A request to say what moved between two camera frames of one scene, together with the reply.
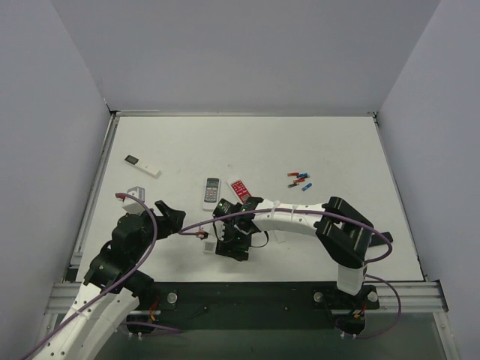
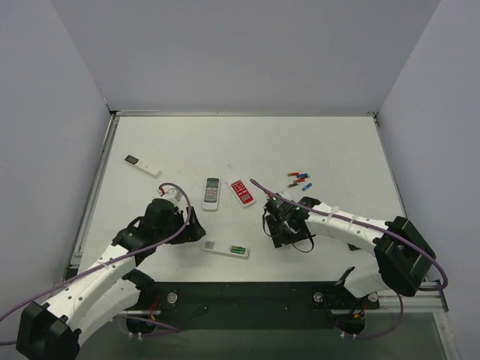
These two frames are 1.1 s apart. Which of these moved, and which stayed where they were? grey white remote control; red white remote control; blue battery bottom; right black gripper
Moved: right black gripper
Stayed: red white remote control; grey white remote control; blue battery bottom
